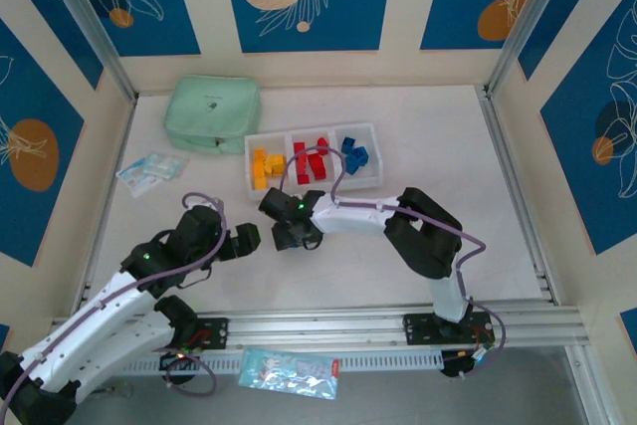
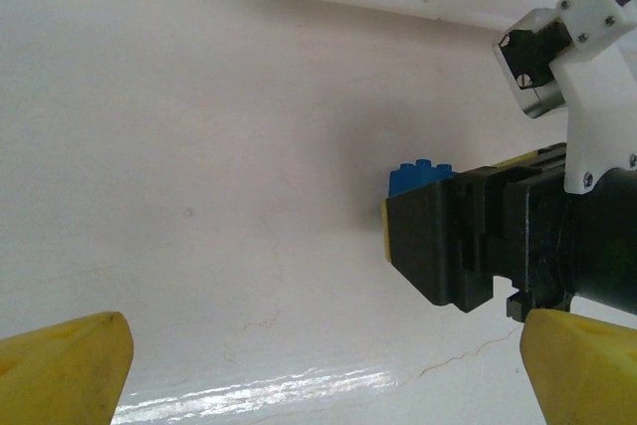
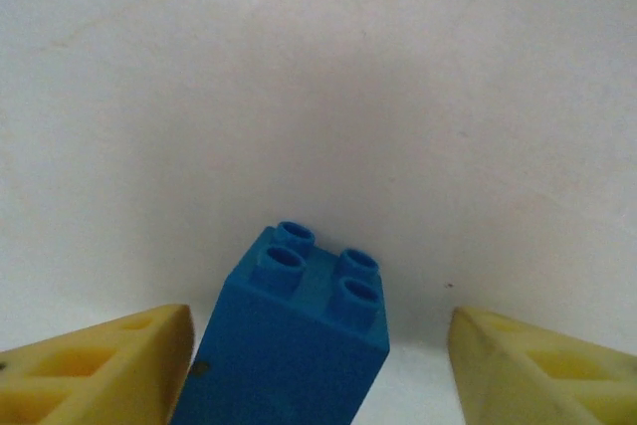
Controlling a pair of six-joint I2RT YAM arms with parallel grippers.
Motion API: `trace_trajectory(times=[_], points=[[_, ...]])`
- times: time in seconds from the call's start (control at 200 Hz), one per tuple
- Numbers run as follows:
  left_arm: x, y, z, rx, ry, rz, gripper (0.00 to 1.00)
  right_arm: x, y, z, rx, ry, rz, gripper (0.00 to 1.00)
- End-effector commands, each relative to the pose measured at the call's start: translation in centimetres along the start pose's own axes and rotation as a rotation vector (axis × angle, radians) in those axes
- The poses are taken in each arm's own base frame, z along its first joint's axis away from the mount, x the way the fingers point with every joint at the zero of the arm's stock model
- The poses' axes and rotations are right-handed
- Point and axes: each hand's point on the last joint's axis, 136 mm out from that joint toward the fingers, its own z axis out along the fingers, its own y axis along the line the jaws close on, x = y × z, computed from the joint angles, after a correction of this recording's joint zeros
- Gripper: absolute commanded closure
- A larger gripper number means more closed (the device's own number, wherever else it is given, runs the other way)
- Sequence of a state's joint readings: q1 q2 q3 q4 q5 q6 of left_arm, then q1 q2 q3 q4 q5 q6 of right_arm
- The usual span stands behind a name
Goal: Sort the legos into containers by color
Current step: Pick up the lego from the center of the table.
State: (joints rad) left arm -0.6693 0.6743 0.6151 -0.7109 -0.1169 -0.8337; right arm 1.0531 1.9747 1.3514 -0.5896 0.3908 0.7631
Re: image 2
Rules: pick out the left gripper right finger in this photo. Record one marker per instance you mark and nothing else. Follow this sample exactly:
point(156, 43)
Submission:
point(587, 375)

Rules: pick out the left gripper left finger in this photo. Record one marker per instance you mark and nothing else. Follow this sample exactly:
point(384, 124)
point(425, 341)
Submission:
point(60, 375)

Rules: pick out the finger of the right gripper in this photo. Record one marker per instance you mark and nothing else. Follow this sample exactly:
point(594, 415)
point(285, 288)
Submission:
point(537, 161)
point(428, 241)

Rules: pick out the blue lego brick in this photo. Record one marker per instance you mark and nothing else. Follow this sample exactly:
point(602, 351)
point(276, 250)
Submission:
point(418, 176)

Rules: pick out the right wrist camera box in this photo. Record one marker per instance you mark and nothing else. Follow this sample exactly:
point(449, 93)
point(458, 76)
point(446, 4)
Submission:
point(592, 96)

